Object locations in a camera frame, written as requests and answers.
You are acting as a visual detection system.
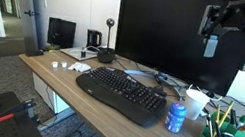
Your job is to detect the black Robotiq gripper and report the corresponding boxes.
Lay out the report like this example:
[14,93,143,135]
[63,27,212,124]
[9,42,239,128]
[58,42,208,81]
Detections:
[193,0,245,72]

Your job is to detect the long yellow pencil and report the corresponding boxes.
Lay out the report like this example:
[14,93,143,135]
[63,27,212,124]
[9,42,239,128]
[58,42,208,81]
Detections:
[217,98,236,131]

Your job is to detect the short yellow pencil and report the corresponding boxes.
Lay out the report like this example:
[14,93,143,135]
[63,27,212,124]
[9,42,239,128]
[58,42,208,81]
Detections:
[213,104,223,125]

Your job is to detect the white paper cup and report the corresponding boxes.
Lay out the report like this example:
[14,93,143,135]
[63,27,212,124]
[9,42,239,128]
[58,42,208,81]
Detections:
[180,88,212,124]

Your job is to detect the green capped marker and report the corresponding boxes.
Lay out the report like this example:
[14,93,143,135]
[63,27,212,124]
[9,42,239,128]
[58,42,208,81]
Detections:
[236,113,245,130]

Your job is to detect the black pen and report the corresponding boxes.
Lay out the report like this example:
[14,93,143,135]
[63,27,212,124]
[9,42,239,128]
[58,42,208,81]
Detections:
[199,107,220,137]

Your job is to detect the orange capped marker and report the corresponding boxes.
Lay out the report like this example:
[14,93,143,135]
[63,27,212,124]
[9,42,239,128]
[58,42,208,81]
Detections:
[237,122,245,133]

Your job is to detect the large black computer monitor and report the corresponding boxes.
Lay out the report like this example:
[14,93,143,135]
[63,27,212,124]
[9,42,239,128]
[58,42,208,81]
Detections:
[106,0,245,100]

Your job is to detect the blue gum canister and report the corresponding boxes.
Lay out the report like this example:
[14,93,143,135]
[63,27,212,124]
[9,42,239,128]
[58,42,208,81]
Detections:
[163,101,189,135]

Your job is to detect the black ergonomic keyboard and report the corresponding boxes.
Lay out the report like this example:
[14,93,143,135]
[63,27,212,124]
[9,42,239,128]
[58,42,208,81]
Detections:
[69,61,173,130]

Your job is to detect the black webcam on stalk base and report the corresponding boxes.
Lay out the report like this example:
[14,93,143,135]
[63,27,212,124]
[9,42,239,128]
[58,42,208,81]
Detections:
[95,17,123,66]

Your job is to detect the black electric kettle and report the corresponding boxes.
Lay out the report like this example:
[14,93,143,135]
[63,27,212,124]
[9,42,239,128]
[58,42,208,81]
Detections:
[84,28,105,50]

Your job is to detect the small black adapter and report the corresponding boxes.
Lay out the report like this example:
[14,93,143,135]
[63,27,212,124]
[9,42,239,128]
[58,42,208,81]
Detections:
[80,48,87,59]

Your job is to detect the crumpled white tissue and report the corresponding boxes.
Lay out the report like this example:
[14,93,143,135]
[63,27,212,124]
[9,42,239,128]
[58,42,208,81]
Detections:
[66,59,93,75]

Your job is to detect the closed silver laptop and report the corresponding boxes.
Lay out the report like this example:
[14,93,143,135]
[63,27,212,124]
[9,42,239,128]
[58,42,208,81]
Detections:
[57,42,99,65]

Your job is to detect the creamer cup with purple lid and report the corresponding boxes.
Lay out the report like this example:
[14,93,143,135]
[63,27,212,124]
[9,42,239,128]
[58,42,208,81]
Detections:
[60,60,69,69]

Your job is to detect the black rectangular box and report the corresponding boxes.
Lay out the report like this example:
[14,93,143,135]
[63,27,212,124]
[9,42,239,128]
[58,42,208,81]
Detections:
[44,16,79,51]

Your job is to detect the creamer cup with red lid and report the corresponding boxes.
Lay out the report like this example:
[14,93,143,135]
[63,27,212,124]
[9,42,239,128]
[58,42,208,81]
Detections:
[50,60,60,69]

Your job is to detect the white under-desk panel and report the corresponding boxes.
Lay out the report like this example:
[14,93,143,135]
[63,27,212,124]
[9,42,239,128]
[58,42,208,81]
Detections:
[25,72,82,120]

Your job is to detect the black door stopper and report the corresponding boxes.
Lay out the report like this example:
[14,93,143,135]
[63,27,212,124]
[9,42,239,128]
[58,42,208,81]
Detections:
[25,47,45,60]

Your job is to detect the black door handle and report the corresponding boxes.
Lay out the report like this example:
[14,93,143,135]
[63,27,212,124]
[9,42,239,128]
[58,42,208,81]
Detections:
[23,9,41,19]

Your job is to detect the black clamp with orange handle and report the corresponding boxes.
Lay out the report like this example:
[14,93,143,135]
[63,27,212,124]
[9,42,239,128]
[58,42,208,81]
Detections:
[0,92,39,129]

